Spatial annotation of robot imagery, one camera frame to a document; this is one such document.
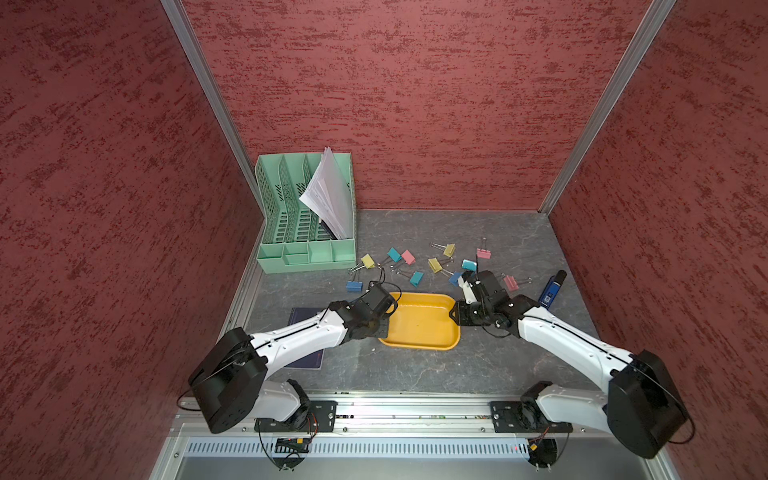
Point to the pink binder clip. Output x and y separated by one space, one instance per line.
512 284
407 257
482 252

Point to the blue binder clip center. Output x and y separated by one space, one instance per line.
454 277

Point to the teal binder clip lower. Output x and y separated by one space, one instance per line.
414 278

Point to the yellow binder clip center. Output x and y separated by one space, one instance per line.
435 265

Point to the blue binder clip left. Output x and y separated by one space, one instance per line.
354 286

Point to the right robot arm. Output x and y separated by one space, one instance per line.
635 398

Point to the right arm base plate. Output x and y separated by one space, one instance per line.
523 418

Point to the pink binder clip back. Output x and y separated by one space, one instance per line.
482 252

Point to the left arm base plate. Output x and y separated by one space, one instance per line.
310 418

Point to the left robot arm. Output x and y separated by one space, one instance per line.
233 380

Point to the yellow plastic storage box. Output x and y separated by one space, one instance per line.
422 321

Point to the green plastic desk organizer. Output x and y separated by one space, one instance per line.
294 239

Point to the blue binder clip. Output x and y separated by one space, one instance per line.
354 286
454 277

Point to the dark blue notebook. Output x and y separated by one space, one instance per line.
304 349

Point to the teal white binder clip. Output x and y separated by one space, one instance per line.
469 265

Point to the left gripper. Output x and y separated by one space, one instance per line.
381 319

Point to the olive yellow binder clip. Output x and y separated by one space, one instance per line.
448 250

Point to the white papers in organizer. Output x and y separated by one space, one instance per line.
329 197

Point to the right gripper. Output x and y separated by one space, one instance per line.
460 317

